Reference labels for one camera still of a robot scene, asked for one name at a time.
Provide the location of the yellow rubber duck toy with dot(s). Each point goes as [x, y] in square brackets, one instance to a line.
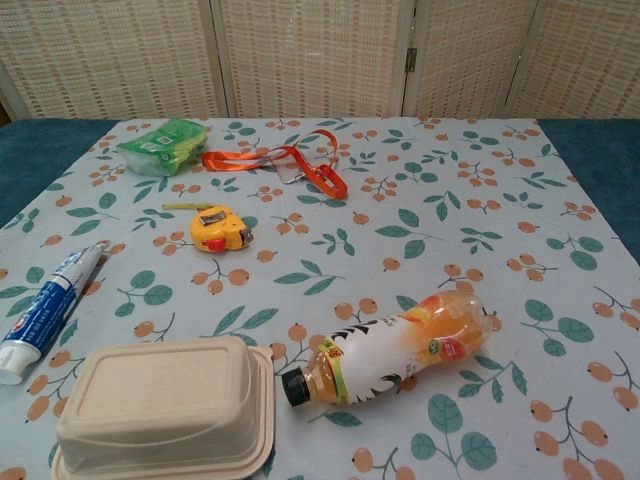
[220, 227]

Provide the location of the clear badge holder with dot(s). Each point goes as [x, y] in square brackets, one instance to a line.
[292, 172]

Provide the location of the orange juice bottle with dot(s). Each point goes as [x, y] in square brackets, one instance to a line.
[380, 350]

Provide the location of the floral print tablecloth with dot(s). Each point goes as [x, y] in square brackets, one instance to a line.
[450, 240]

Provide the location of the green snack package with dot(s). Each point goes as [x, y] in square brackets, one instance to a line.
[165, 147]

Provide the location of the woven folding screen panel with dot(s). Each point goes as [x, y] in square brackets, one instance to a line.
[590, 50]
[465, 50]
[310, 50]
[100, 50]

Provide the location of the metal screen hinge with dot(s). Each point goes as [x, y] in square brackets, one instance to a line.
[411, 59]

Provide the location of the beige takeout container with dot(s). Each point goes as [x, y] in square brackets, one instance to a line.
[165, 390]

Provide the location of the blue white toothpaste tube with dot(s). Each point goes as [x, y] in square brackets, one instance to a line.
[40, 310]

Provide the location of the teal table cover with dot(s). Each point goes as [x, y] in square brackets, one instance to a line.
[40, 160]

